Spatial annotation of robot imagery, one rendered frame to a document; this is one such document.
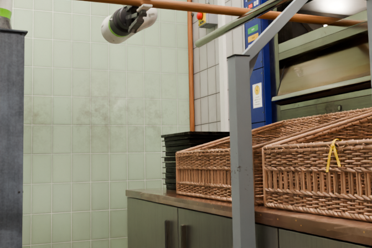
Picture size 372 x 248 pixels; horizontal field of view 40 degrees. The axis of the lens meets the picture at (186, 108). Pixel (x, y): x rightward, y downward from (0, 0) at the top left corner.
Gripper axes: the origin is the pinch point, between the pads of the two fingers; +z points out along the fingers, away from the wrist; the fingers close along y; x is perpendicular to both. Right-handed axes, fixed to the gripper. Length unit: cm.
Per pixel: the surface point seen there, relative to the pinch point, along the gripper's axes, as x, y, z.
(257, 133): -53, 40, -24
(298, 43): -69, 4, -17
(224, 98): -67, 19, -78
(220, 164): -20, 51, 10
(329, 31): -69, 4, 2
